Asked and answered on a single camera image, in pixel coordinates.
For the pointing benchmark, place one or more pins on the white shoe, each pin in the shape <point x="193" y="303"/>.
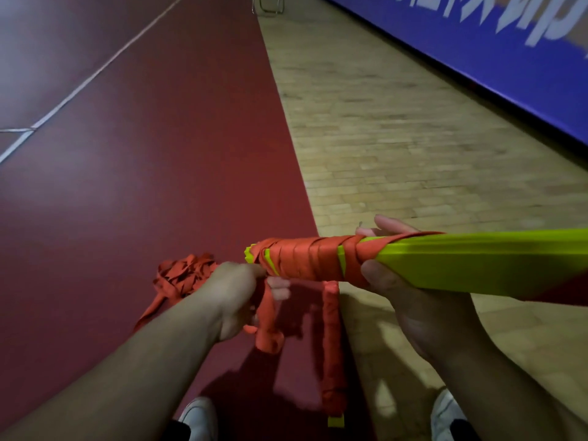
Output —
<point x="200" y="417"/>
<point x="445" y="413"/>

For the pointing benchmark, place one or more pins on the black right trouser leg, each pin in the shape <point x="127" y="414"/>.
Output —
<point x="464" y="431"/>

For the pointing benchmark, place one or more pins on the person's right hand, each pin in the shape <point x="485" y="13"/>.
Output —
<point x="432" y="321"/>

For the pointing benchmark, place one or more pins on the person's left forearm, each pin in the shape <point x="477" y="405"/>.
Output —
<point x="115" y="385"/>

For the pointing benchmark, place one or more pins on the white right shoe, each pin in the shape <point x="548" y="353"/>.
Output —
<point x="445" y="413"/>

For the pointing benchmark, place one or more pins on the white left shoe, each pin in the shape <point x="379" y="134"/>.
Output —
<point x="200" y="417"/>

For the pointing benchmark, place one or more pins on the black left trouser leg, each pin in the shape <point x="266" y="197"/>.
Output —
<point x="174" y="431"/>

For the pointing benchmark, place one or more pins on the black folding chair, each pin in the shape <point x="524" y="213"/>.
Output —
<point x="268" y="4"/>

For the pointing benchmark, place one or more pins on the black trouser leg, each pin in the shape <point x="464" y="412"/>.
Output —
<point x="174" y="431"/>
<point x="464" y="431"/>

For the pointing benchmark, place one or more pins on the person's left hand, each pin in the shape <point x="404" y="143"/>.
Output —
<point x="234" y="293"/>

